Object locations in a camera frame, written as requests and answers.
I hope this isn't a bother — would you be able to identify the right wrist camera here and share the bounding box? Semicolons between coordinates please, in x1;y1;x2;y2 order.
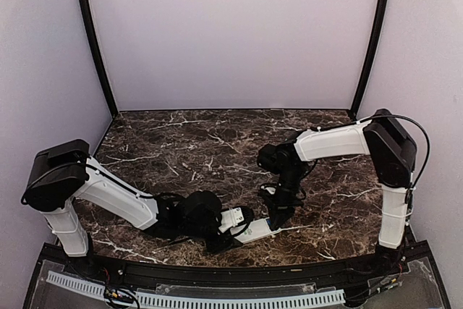
258;183;279;204

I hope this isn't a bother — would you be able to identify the left black frame post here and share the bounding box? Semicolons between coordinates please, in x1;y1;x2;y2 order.
78;0;119;118

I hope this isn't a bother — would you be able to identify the white remote control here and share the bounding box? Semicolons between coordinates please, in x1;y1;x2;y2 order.
235;219;282;244

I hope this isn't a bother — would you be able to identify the black front rail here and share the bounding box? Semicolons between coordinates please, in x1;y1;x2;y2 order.
68;240;431;292

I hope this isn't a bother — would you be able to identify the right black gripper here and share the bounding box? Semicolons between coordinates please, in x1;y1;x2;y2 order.
262;163;306;229

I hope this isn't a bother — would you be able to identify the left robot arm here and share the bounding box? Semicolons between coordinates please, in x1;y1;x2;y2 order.
21;139;254;277

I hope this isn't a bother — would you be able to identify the black frame post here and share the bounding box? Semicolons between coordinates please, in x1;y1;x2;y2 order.
78;0;119;118
349;0;388;120

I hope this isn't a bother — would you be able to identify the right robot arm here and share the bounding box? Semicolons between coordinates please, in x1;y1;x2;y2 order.
257;109;423;276

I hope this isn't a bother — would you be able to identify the white slotted cable duct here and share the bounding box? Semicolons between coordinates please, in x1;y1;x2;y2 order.
46;271;345;308

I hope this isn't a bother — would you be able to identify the right black frame post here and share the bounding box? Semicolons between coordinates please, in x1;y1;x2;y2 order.
349;0;388;120

